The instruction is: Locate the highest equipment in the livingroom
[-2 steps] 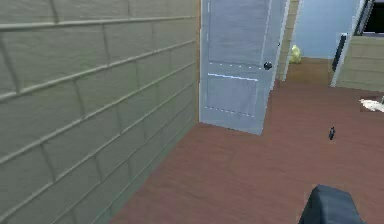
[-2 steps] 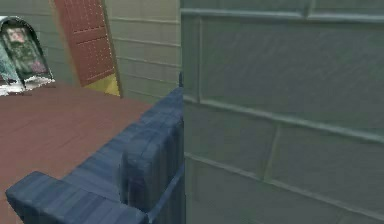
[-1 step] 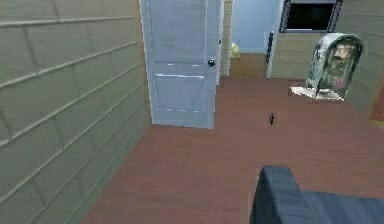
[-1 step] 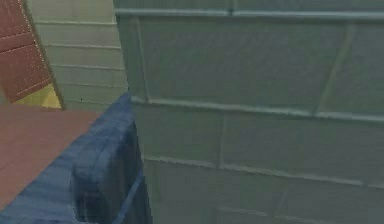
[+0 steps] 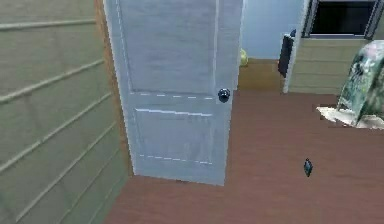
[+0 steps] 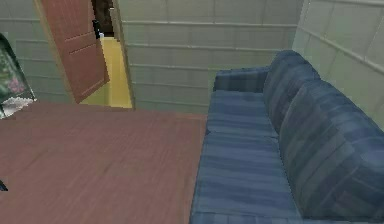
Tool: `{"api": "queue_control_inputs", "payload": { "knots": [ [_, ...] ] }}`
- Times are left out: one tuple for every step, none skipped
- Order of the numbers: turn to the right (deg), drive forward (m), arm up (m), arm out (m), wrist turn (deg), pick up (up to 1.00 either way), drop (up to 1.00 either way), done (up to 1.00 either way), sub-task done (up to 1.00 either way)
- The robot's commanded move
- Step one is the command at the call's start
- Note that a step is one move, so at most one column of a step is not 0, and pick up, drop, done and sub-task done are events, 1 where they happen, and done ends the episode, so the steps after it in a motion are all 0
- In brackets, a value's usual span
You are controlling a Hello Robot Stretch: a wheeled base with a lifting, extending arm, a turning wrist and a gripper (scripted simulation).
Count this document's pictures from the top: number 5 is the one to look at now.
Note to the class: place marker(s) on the black flat panel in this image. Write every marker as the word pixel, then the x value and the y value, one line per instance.
pixel 286 55

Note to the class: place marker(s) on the yellow round object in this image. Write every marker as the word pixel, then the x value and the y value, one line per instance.
pixel 243 58

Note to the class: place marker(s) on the green patterned bed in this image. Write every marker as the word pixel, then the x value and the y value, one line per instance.
pixel 363 86

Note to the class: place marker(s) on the small dark blue object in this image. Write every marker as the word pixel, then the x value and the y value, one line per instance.
pixel 308 167

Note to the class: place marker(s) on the pale grey panel door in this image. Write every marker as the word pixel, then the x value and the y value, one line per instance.
pixel 173 66

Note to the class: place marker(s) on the dark framed window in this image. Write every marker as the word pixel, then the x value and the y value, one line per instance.
pixel 343 16

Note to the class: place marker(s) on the black round door knob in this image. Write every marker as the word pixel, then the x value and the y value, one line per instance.
pixel 224 94

